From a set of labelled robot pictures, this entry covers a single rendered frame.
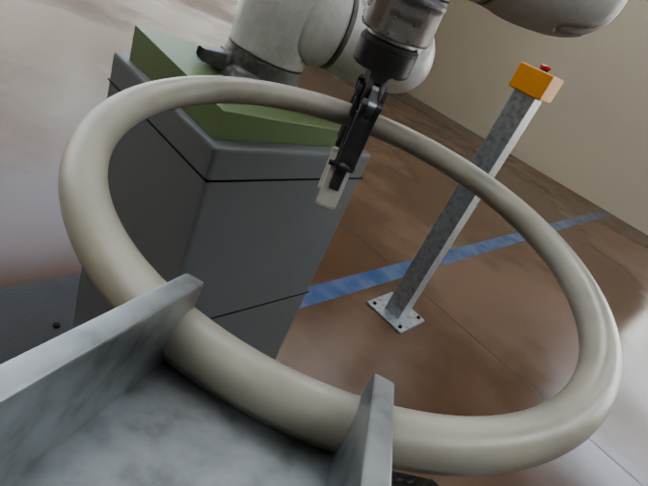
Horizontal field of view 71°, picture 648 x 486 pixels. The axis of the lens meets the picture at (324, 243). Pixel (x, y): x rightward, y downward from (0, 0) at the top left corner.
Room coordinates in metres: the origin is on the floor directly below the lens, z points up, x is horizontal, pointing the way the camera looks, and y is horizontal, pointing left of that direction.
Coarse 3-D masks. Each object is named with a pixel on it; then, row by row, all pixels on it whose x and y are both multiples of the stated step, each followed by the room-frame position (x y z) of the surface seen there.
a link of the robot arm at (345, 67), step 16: (352, 16) 0.92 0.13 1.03; (352, 32) 0.91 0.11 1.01; (352, 48) 0.92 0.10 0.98; (416, 48) 0.97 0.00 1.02; (432, 48) 1.01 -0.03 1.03; (336, 64) 0.93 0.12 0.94; (352, 64) 0.93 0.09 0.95; (416, 64) 0.98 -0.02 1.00; (432, 64) 1.04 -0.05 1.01; (352, 80) 0.97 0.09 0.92; (416, 80) 1.00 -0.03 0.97
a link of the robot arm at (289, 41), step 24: (240, 0) 0.88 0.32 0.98; (264, 0) 0.85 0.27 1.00; (288, 0) 0.85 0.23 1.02; (312, 0) 0.87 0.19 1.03; (336, 0) 0.89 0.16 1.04; (240, 24) 0.86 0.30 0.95; (264, 24) 0.85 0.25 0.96; (288, 24) 0.85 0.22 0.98; (312, 24) 0.87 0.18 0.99; (336, 24) 0.90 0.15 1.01; (264, 48) 0.85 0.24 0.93; (288, 48) 0.86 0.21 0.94; (312, 48) 0.89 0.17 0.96; (336, 48) 0.91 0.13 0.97
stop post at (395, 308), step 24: (528, 72) 1.64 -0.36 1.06; (528, 96) 1.64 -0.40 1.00; (552, 96) 1.68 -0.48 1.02; (504, 120) 1.66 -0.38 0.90; (528, 120) 1.68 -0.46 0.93; (504, 144) 1.63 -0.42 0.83; (480, 168) 1.65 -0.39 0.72; (456, 192) 1.67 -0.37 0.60; (456, 216) 1.64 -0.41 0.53; (432, 240) 1.66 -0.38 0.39; (432, 264) 1.63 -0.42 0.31; (408, 288) 1.65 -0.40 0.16; (384, 312) 1.63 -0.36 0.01; (408, 312) 1.69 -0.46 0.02
